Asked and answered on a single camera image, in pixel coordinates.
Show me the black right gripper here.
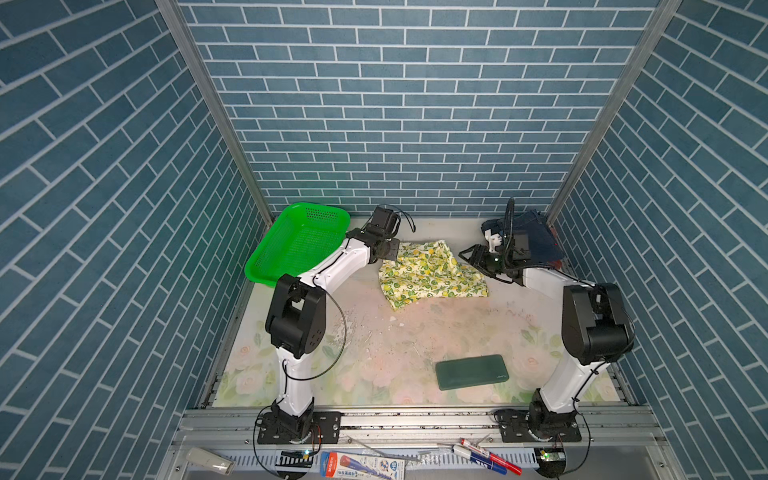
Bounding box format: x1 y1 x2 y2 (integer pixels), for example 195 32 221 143
459 244 511 277

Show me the dark navy skirt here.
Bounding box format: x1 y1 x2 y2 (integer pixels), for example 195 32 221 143
481 210 564 268

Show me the yellow floral skirt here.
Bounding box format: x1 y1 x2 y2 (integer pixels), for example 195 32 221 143
378 240 489 310

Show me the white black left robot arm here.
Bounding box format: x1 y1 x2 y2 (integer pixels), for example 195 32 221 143
265 203 416 423

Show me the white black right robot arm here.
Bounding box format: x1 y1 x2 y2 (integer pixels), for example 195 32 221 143
459 230 635 427

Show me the green plastic basket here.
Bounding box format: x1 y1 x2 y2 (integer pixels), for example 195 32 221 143
244 202 351 287

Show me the dark green folded cloth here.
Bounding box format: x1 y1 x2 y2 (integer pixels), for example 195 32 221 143
435 354 509 391

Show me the blue marker pen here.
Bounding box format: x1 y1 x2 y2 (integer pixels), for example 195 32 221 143
452 445 507 475

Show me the red marker pen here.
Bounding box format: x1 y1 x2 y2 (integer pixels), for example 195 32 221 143
460 438 522 476

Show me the blue red packaged tool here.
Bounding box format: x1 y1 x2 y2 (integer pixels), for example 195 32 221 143
319 451 407 480

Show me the white small device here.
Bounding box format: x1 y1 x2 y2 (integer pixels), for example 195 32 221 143
186 447 235 476

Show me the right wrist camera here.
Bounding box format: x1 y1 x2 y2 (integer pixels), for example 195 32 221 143
484 230 503 254

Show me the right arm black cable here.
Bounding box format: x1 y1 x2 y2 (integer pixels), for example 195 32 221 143
488 197 637 478

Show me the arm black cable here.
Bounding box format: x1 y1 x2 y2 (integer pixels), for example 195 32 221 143
488 197 637 478
251 203 417 480

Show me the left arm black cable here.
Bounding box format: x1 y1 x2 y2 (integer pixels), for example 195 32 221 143
251 203 417 480

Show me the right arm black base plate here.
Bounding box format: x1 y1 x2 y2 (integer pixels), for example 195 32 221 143
493 409 582 443

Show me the aluminium front rail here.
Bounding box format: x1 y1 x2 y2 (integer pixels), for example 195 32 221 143
157 403 685 479

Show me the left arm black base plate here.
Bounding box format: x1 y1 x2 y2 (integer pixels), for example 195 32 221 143
256 409 342 445

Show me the aluminium corner frame post right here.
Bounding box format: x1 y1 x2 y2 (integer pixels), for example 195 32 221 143
546 0 682 227

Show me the aluminium corner frame post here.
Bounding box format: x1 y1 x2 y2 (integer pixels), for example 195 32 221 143
546 0 682 227
156 0 274 228

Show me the aluminium corner frame post left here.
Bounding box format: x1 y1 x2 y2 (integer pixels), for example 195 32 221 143
156 0 274 228

